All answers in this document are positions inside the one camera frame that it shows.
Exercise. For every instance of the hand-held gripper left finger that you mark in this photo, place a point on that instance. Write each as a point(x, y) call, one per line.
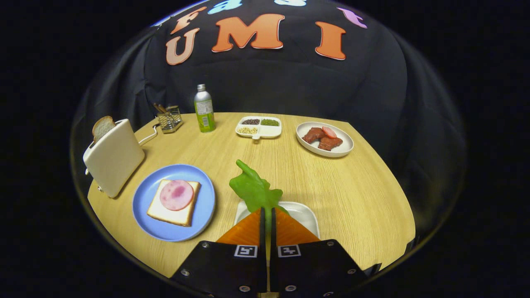
point(223, 269)

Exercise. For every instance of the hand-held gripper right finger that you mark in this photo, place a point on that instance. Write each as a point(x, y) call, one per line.
point(314, 269)

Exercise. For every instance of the green lettuce leaf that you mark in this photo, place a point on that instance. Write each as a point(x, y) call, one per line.
point(254, 190)

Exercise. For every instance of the toasted bread slice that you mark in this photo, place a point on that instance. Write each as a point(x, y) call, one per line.
point(102, 127)

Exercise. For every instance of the white rectangular dish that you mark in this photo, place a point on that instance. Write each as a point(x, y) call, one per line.
point(304, 215)

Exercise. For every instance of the white bread slice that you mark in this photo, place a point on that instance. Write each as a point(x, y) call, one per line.
point(169, 215)

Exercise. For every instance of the large pink ham slice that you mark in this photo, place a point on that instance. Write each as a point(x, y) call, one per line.
point(177, 194)

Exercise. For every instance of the blue plate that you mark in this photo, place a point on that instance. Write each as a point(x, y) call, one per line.
point(145, 207)

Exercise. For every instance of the round white plate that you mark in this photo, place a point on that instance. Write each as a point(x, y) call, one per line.
point(343, 147)

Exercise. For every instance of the brown meat piece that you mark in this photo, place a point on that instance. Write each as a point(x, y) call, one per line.
point(330, 143)
point(313, 135)

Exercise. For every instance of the small pink ham slice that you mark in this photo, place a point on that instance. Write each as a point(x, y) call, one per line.
point(329, 132)

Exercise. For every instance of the pile of yellow beans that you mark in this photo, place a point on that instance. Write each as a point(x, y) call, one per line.
point(247, 130)

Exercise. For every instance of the white divided dish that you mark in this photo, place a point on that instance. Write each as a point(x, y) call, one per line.
point(271, 131)

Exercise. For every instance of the pile of dark beans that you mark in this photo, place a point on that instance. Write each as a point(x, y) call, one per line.
point(251, 121)

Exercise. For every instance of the pile of green beans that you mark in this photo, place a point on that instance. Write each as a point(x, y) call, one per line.
point(270, 122)

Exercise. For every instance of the white toaster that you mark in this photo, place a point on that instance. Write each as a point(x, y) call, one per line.
point(114, 161)

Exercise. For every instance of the silver green bottle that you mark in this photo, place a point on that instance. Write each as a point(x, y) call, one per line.
point(204, 111)

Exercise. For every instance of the brown utensil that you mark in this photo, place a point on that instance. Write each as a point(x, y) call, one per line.
point(160, 109)

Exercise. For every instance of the black backdrop cloth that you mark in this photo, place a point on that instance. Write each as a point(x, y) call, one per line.
point(269, 82)

